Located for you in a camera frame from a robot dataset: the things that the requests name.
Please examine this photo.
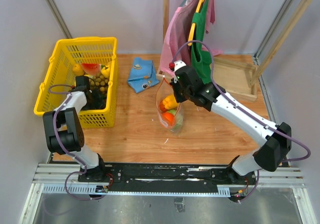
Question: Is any watermelon slice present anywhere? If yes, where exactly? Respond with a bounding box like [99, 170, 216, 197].
[81, 63, 101, 76]

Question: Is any yellow plastic basket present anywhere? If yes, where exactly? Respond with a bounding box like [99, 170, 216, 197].
[33, 36, 119, 129]

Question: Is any green hanging shirt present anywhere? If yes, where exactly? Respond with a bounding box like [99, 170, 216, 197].
[189, 0, 216, 84]

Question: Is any yellow lemon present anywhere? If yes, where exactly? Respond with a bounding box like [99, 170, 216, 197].
[72, 64, 85, 76]

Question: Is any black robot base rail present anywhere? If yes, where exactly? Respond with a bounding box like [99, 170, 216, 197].
[75, 163, 259, 202]

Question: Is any pink hanging shirt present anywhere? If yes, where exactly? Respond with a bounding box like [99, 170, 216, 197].
[156, 0, 215, 81]

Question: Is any yellow clothes hanger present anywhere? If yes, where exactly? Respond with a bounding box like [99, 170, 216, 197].
[188, 0, 210, 41]

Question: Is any green grape bunch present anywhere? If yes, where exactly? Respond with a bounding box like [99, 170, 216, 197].
[89, 74, 109, 95]

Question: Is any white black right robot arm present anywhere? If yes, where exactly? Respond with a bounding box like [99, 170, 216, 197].
[170, 65, 292, 184]

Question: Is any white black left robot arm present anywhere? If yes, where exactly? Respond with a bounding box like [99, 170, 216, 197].
[42, 76, 107, 182]

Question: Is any green cabbage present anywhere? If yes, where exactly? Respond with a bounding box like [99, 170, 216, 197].
[168, 109, 184, 132]

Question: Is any blue cartoon print cloth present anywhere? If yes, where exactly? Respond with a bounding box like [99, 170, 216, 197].
[127, 57, 159, 93]

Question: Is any yellow bell pepper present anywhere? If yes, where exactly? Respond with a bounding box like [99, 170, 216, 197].
[100, 62, 111, 79]
[162, 94, 178, 110]

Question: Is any wooden clothes rack frame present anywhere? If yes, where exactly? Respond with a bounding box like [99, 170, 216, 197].
[164, 0, 312, 102]

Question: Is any clear zip bag orange zipper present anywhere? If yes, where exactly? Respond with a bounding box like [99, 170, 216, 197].
[155, 76, 184, 134]

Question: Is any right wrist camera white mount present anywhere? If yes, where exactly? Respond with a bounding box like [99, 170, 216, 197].
[168, 60, 186, 78]

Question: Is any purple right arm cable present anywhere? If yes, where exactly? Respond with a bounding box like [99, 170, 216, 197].
[171, 40, 312, 162]

